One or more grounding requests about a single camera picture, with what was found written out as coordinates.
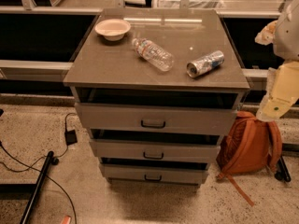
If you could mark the black metal leg right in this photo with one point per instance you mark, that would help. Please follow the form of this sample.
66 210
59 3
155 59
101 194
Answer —
282 173

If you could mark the black metal leg left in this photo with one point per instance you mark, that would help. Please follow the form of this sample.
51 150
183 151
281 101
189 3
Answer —
37 188

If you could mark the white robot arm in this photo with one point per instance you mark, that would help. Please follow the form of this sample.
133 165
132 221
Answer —
286 39

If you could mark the white paper bowl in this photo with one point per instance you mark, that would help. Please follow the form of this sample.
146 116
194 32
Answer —
112 29

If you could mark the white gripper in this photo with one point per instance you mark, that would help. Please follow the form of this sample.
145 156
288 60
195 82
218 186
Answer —
288 36

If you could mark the orange backpack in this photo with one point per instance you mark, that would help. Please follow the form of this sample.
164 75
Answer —
250 146

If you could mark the grey bottom drawer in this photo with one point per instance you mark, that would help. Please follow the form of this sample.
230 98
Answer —
165 175

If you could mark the silver blue drink can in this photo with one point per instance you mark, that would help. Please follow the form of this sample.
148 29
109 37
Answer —
205 64

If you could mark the black metal leg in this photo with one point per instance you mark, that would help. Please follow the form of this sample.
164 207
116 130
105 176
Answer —
37 188
282 173

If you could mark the grey drawer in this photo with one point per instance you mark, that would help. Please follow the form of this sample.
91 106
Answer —
165 175
149 151
157 119

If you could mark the grey top drawer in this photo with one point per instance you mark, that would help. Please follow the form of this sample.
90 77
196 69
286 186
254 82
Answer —
157 119

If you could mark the clear plastic water bottle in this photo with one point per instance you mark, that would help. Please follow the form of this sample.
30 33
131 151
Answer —
154 54

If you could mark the small red floor object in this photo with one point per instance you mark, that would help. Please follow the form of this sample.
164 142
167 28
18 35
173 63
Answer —
66 220

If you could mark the black power adapter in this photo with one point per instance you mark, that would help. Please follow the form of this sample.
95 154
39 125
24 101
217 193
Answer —
70 137

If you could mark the grey drawer cabinet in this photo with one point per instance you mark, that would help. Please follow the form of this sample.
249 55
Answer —
112 73

